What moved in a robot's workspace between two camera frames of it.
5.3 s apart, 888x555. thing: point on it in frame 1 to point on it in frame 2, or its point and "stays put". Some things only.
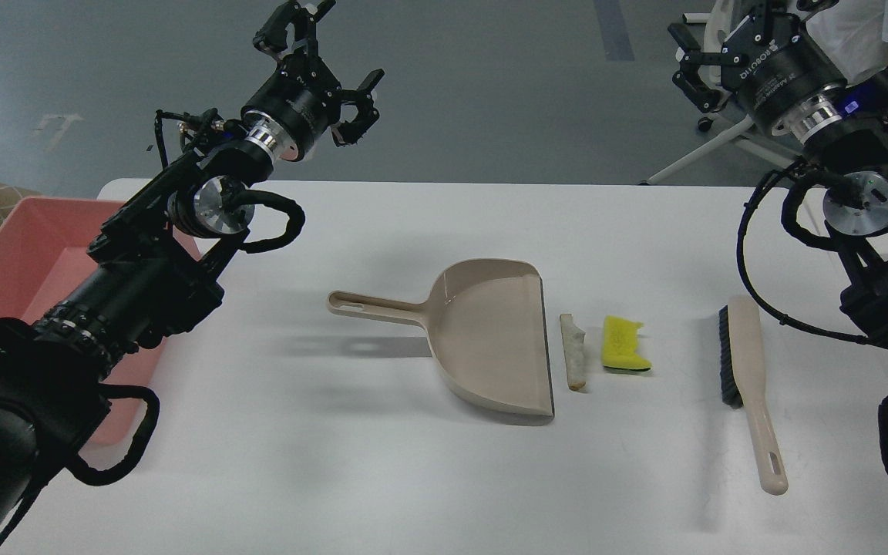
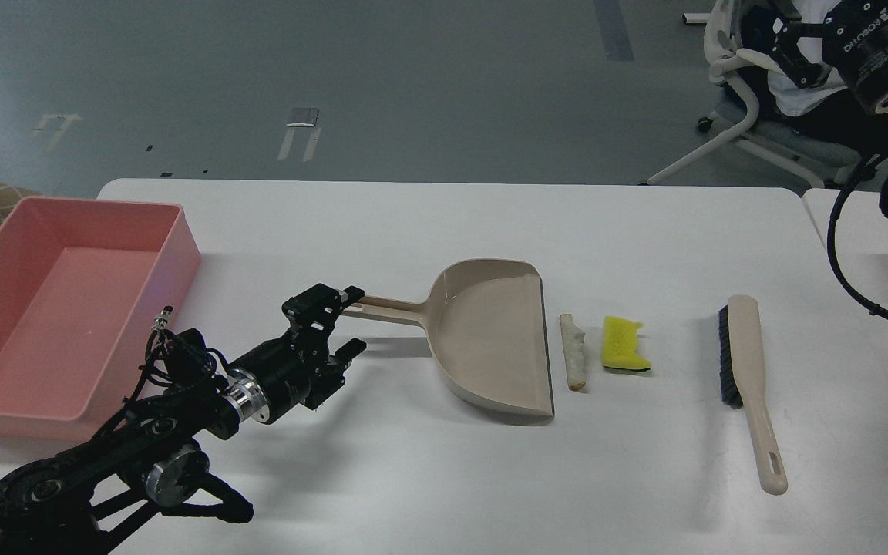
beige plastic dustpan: x=486 y=324 stays put
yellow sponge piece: x=620 y=344 stays put
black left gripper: x=298 y=98 to x=284 y=376
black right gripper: x=771 y=61 to x=878 y=44
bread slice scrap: x=573 y=338 stays put
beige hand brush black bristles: x=742 y=385 stays put
